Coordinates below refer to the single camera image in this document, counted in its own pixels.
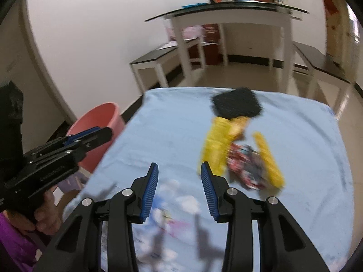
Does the person's left hand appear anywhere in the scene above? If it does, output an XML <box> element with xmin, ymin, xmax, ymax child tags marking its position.
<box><xmin>3</xmin><ymin>189</ymin><xmax>61</xmax><ymax>236</ymax></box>

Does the blue yellow honeycomb paper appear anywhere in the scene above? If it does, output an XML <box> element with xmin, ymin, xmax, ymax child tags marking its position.
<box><xmin>253</xmin><ymin>131</ymin><xmax>285</xmax><ymax>189</ymax></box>

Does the pink plastic trash bucket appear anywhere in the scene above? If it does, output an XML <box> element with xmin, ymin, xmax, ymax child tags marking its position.
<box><xmin>65</xmin><ymin>102</ymin><xmax>126</xmax><ymax>174</ymax></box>

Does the left dark-top white bench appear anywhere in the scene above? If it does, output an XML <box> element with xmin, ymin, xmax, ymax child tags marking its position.
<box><xmin>130</xmin><ymin>37</ymin><xmax>207</xmax><ymax>93</ymax></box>

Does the blue item on table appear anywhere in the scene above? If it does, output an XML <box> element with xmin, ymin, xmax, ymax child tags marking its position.
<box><xmin>182</xmin><ymin>2</ymin><xmax>207</xmax><ymax>9</ymax></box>

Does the light blue floral cloth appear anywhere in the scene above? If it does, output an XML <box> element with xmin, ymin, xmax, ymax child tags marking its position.
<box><xmin>63</xmin><ymin>87</ymin><xmax>354</xmax><ymax>271</ymax></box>

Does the red white paper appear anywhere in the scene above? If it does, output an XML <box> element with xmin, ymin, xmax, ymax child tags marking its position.
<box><xmin>227</xmin><ymin>143</ymin><xmax>268</xmax><ymax>190</ymax></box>

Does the right dark-top white bench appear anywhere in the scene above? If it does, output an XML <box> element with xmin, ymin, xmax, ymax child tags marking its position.
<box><xmin>294</xmin><ymin>42</ymin><xmax>353</xmax><ymax>115</ymax></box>

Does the yellow plastic wrapper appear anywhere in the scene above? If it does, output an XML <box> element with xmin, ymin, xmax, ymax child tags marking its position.
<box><xmin>200</xmin><ymin>117</ymin><xmax>250</xmax><ymax>176</ymax></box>

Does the white glass-top dining table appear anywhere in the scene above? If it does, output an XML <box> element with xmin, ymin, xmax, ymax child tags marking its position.
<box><xmin>146</xmin><ymin>1</ymin><xmax>309</xmax><ymax>93</ymax></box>

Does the dark-top white bench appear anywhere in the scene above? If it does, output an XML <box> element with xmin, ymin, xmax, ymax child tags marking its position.
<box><xmin>130</xmin><ymin>37</ymin><xmax>207</xmax><ymax>93</ymax></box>
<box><xmin>294</xmin><ymin>42</ymin><xmax>353</xmax><ymax>115</ymax></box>

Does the red box under table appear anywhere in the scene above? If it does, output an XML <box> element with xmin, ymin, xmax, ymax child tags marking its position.
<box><xmin>192</xmin><ymin>24</ymin><xmax>221</xmax><ymax>66</ymax></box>

